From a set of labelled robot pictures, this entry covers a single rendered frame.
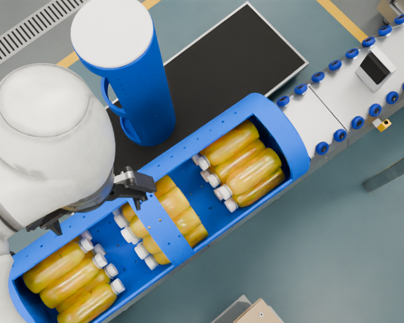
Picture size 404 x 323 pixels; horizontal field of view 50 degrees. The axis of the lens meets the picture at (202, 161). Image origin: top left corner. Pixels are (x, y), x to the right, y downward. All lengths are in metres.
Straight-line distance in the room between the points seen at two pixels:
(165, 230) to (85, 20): 0.81
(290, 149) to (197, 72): 1.34
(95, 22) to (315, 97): 0.79
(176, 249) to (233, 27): 1.67
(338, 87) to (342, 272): 1.13
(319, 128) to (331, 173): 0.97
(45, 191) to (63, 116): 0.08
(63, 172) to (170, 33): 2.37
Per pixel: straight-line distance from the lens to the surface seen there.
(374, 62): 1.48
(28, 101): 0.36
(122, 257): 1.38
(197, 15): 2.77
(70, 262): 1.23
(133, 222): 1.16
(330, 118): 1.53
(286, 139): 1.15
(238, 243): 2.32
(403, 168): 2.06
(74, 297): 1.33
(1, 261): 0.42
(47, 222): 0.68
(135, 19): 1.54
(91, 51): 1.51
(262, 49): 2.49
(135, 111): 1.82
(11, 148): 0.37
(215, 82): 2.39
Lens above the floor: 2.31
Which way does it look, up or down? 75 degrees down
